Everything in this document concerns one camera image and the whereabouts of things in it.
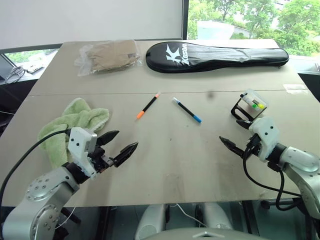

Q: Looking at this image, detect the silver left robot leg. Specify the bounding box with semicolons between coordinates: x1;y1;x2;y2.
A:
134;203;168;240

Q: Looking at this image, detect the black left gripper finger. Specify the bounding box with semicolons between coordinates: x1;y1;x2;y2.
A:
113;141;140;168
95;129;121;148

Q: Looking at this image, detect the orange-tipped black marker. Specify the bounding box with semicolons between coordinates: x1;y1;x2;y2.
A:
136;91;161;120

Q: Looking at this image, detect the plastic bag with beige cloth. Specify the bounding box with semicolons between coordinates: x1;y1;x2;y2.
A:
73;39;144;77

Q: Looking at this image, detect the green terry towel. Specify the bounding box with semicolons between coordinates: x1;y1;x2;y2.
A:
37;97;111;170

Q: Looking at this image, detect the clear plastic container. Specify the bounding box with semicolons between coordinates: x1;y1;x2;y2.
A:
239;88;270;117

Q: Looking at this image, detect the black chair base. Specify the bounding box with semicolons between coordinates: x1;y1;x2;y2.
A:
259;196;304;211

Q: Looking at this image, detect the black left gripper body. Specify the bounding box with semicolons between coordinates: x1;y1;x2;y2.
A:
86;145;117;174

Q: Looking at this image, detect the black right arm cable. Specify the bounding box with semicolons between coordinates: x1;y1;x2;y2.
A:
242;146;304;209

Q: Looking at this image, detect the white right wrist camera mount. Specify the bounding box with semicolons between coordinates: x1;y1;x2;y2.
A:
248;116;281;161

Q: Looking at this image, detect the white plastic tube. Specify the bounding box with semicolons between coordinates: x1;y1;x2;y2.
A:
239;92;254;104

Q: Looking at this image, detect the grey cable bundle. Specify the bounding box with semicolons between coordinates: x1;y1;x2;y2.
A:
4;65;26;85

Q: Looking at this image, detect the black racket bag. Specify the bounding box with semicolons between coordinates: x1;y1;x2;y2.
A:
145;41;290;74

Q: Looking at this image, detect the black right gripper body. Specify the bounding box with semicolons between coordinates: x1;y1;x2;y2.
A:
245;133;263;158

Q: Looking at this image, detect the black metal stand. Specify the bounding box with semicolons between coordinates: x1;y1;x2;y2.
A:
230;97;269;123

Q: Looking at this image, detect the silver robot leg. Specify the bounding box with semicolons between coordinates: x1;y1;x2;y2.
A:
134;203;168;240
199;202;235;231

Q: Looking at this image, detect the grey robot torso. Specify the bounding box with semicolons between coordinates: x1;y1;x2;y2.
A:
139;226;274;240

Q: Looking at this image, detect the black window frame post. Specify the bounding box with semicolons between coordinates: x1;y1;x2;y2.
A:
180;0;190;41

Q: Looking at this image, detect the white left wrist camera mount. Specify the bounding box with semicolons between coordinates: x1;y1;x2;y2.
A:
66;126;98;180

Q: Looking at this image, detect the clear sticker on table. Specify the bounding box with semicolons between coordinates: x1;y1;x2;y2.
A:
284;84;309;94

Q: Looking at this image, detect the grey laptop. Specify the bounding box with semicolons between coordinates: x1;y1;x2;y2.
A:
0;53;14;81

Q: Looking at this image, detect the silver right robot leg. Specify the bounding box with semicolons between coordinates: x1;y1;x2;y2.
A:
199;202;235;231

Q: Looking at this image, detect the blue-tipped black marker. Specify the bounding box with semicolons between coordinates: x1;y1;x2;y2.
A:
172;97;203;124

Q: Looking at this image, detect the thin white wire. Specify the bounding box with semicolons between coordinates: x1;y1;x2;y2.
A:
174;203;209;228

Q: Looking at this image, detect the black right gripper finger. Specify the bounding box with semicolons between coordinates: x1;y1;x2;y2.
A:
218;135;248;159
235;119;254;131

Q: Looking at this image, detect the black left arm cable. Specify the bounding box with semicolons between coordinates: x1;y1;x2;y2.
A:
0;128;72;206

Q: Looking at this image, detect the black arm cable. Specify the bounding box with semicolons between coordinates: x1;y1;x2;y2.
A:
242;146;304;209
0;128;72;206

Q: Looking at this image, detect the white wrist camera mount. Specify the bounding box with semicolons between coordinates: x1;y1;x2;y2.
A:
248;116;281;161
66;126;98;180

